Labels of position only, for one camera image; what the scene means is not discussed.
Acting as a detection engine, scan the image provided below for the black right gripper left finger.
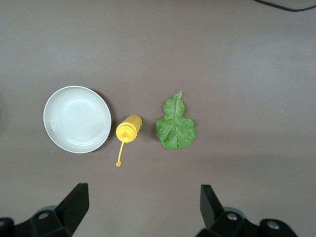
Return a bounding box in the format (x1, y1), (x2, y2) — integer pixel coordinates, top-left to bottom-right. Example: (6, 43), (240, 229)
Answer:
(0, 183), (89, 237)

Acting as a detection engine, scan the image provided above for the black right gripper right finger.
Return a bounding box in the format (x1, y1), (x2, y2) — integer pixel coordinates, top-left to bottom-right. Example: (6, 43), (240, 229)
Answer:
(196, 184), (297, 237)

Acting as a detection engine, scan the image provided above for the green lettuce leaf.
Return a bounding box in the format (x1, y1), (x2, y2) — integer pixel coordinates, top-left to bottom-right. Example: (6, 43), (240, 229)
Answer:
(155, 91), (198, 151)

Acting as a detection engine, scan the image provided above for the yellow squeeze bottle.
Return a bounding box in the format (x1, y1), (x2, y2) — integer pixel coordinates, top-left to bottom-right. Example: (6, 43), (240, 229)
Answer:
(115, 114), (143, 167)

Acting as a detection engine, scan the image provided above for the white round plate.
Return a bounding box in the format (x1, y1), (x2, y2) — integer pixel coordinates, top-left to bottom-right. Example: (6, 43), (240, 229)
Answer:
(43, 85), (112, 154)

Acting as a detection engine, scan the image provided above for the thin black loose cable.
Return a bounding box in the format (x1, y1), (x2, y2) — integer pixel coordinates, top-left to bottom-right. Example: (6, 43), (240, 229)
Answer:
(254, 0), (316, 12)

